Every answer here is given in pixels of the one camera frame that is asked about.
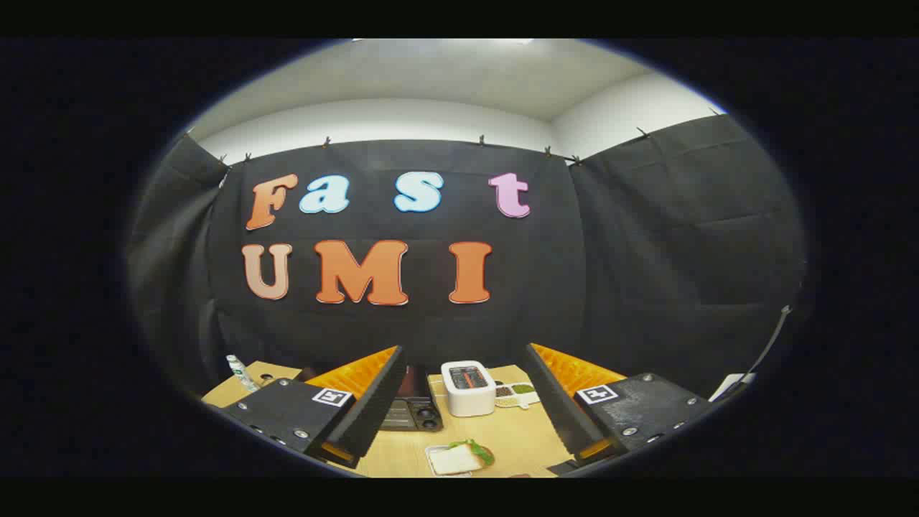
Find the black toaster oven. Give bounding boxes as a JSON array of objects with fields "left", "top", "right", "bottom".
[{"left": 379, "top": 365, "right": 444, "bottom": 432}]

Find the white rectangular tray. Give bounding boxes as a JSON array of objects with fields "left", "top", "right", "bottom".
[{"left": 424, "top": 444, "right": 476, "bottom": 478}]

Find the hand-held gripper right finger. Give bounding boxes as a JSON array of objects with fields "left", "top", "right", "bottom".
[{"left": 523, "top": 343, "right": 713, "bottom": 467}]

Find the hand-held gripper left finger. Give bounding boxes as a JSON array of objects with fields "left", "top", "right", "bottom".
[{"left": 219, "top": 345, "right": 408, "bottom": 469}]

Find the white bottle with green label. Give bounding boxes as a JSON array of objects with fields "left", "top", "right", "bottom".
[{"left": 225, "top": 354, "right": 258, "bottom": 393}]

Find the white pop-up toaster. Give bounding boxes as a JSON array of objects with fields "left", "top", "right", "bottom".
[{"left": 441, "top": 360, "right": 498, "bottom": 418}]

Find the sandwich with lettuce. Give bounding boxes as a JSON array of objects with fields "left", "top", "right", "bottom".
[{"left": 429, "top": 439, "right": 495, "bottom": 476}]

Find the black backdrop cloth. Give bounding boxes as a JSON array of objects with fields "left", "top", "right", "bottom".
[{"left": 126, "top": 115, "right": 808, "bottom": 403}]

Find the white divided snack dish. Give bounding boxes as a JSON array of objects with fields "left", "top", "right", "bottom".
[{"left": 494, "top": 381, "right": 541, "bottom": 410}]

